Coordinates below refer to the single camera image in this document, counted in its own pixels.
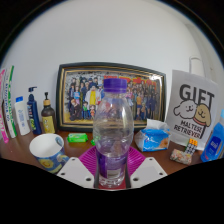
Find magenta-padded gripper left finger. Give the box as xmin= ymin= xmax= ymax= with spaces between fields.
xmin=57 ymin=145 xmax=100 ymax=190

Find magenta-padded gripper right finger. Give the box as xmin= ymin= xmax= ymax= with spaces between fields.
xmin=125 ymin=146 xmax=168 ymax=190

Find clear purple-capped water bottle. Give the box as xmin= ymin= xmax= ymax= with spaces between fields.
xmin=92 ymin=78 xmax=135 ymax=188

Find blue starry print mug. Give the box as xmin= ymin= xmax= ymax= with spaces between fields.
xmin=28 ymin=133 xmax=70 ymax=175

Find blue tissue pack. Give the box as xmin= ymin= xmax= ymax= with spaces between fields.
xmin=134 ymin=118 xmax=172 ymax=153

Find small colourful puzzle cube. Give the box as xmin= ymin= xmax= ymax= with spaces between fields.
xmin=184 ymin=138 xmax=199 ymax=155

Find amber yellow-labelled pump bottle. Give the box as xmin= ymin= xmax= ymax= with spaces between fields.
xmin=40 ymin=92 xmax=57 ymax=135

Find blue detergent bottle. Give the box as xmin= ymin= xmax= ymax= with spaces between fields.
xmin=200 ymin=109 xmax=224 ymax=163

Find dark blue pump bottle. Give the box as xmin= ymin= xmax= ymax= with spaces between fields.
xmin=26 ymin=86 xmax=43 ymax=136

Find white printed paper gift bag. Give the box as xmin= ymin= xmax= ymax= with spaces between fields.
xmin=164 ymin=55 xmax=219 ymax=151

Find framed group photo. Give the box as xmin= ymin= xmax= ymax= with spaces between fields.
xmin=55 ymin=62 xmax=167 ymax=133

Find white blue-capped lotion bottle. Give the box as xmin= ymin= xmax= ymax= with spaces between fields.
xmin=13 ymin=96 xmax=32 ymax=136

